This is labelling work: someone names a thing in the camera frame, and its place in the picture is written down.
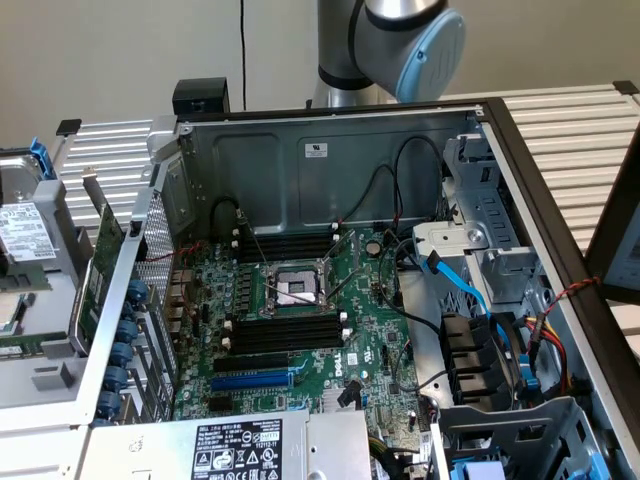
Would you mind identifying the green RAM stick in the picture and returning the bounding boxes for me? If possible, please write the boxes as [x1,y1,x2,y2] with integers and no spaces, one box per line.
[0,332,69,360]
[0,263,54,294]

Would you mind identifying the metal socket cover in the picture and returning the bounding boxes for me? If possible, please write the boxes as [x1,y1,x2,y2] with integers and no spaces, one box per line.
[323,228,365,305]

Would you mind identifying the silver CPU socket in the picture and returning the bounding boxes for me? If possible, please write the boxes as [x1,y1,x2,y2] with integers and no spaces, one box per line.
[262,262,335,317]

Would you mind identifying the thin metal locking lever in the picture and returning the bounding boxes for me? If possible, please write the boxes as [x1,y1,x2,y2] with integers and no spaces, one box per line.
[237,208,274,271]
[263,282,322,306]

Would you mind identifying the open grey PC case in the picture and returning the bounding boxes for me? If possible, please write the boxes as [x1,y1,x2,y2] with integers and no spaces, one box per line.
[64,97,640,480]

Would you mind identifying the green Dell motherboard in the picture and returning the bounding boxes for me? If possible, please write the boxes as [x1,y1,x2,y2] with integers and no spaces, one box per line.
[172,224,434,441]

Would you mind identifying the long black expansion slot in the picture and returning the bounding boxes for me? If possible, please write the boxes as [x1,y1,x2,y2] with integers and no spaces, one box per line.
[213,352,291,374]

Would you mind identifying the blue expansion slot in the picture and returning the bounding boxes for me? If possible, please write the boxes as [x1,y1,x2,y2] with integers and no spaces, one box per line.
[209,372,294,394]

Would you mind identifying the metal disk bay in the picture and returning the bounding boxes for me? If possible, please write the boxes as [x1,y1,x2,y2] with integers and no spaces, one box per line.
[412,134,547,307]

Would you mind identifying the silver chipset heatsink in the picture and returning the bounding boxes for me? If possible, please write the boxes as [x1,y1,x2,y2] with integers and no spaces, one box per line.
[322,387,364,412]

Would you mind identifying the black fan shroud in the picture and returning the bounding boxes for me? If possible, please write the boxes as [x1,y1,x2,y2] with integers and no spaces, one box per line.
[438,310,532,407]

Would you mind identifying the black box behind case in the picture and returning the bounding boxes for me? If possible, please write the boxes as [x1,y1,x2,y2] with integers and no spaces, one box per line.
[172,78,231,115]

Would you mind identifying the green graphics card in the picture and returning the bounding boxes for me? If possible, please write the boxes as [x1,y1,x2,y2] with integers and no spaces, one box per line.
[73,165,127,354]

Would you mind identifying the grey drive cage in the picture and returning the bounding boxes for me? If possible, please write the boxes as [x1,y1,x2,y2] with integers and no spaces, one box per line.
[432,395,619,480]

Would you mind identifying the blue fan clip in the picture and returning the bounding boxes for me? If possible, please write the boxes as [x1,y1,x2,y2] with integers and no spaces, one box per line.
[519,352,540,396]

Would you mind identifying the grey power supply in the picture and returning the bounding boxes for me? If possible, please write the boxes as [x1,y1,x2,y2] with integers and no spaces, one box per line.
[87,409,374,480]

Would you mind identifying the blue drive caddy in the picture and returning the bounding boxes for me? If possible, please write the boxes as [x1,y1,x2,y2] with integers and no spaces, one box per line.
[449,439,640,480]

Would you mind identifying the silver hard disk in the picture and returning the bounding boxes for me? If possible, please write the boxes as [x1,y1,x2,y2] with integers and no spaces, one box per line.
[0,153,57,264]

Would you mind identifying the silver CPU chip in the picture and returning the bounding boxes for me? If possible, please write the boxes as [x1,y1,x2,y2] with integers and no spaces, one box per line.
[0,293,25,335]

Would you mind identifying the thin black wire loop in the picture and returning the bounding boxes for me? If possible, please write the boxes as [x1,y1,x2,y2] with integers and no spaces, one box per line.
[335,163,401,227]

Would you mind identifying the black power wire loop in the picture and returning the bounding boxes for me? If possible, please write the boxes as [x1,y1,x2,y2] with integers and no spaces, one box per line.
[209,196,247,232]

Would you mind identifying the black wire across case floor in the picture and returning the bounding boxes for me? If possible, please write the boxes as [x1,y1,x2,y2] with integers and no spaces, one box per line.
[377,230,444,332]

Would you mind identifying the thick black wire loop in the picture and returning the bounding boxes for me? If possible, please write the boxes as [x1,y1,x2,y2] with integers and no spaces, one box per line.
[392,135,446,236]

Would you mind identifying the red black twisted wire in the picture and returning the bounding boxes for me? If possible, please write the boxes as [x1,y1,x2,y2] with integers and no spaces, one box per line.
[538,275,602,321]
[148,240,207,265]

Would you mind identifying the blue flat disk wire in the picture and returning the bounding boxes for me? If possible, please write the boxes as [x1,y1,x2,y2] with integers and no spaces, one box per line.
[422,251,511,351]

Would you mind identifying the black angled wire plug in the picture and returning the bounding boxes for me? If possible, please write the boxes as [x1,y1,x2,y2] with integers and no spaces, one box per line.
[337,379,362,409]

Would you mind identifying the black wire on wall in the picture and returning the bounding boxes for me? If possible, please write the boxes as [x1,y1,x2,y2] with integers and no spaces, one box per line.
[238,0,250,112]

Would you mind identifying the yellow red wire bundle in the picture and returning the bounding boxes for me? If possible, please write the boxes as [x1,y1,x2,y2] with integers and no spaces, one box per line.
[522,313,571,396]

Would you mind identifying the blue disk caddy rail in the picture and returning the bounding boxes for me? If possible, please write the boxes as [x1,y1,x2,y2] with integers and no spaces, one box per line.
[28,137,57,181]

